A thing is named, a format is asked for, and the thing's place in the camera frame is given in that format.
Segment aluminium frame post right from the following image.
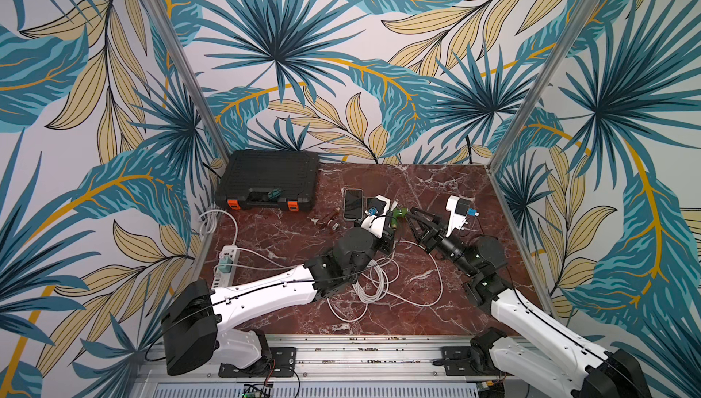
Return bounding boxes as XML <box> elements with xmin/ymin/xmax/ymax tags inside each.
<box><xmin>487</xmin><ymin>0</ymin><xmax>600</xmax><ymax>176</ymax></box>

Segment green plastic fitting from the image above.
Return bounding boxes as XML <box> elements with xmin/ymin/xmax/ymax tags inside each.
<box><xmin>391</xmin><ymin>207</ymin><xmax>409</xmax><ymax>224</ymax></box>

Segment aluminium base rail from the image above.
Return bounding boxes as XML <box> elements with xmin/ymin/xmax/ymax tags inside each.
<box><xmin>131</xmin><ymin>334</ymin><xmax>541</xmax><ymax>397</ymax></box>

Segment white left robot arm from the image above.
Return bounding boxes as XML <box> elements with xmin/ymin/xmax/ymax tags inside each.
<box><xmin>161</xmin><ymin>215</ymin><xmax>395</xmax><ymax>376</ymax></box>

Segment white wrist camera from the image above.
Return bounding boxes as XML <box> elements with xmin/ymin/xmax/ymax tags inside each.
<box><xmin>445</xmin><ymin>195</ymin><xmax>479</xmax><ymax>237</ymax></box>
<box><xmin>361</xmin><ymin>195</ymin><xmax>392</xmax><ymax>238</ymax></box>

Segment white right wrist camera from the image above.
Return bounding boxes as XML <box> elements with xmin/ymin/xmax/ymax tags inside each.
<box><xmin>445</xmin><ymin>195</ymin><xmax>479</xmax><ymax>237</ymax></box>

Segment aluminium frame post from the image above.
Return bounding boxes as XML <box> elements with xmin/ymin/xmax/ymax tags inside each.
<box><xmin>142</xmin><ymin>0</ymin><xmax>229</xmax><ymax>164</ymax></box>
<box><xmin>487</xmin><ymin>0</ymin><xmax>600</xmax><ymax>176</ymax></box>

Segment blue-cased smartphone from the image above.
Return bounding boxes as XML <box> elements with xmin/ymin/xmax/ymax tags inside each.
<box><xmin>343</xmin><ymin>188</ymin><xmax>364</xmax><ymax>222</ymax></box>

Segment green black screwdriver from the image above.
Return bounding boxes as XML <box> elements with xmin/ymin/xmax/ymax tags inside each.
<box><xmin>266</xmin><ymin>188</ymin><xmax>282</xmax><ymax>202</ymax></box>

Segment aluminium frame post left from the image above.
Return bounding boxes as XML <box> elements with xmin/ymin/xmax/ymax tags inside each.
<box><xmin>142</xmin><ymin>0</ymin><xmax>229</xmax><ymax>164</ymax></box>

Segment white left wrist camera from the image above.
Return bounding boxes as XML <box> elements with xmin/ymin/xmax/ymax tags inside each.
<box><xmin>361</xmin><ymin>195</ymin><xmax>392</xmax><ymax>238</ymax></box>

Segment white charging cable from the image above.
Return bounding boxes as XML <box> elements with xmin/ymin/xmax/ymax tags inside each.
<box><xmin>198</xmin><ymin>208</ymin><xmax>445</xmax><ymax>323</ymax></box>

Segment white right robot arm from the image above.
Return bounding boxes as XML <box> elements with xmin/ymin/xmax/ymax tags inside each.
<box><xmin>406</xmin><ymin>208</ymin><xmax>651</xmax><ymax>397</ymax></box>

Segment maroon hose nozzle fitting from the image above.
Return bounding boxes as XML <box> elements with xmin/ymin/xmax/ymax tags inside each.
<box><xmin>312</xmin><ymin>211</ymin><xmax>341</xmax><ymax>231</ymax></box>

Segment white power strip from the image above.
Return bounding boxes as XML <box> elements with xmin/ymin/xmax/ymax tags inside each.
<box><xmin>211</xmin><ymin>245</ymin><xmax>240</xmax><ymax>290</ymax></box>

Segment black plastic tool case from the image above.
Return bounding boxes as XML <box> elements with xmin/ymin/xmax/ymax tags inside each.
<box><xmin>215</xmin><ymin>150</ymin><xmax>321</xmax><ymax>212</ymax></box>

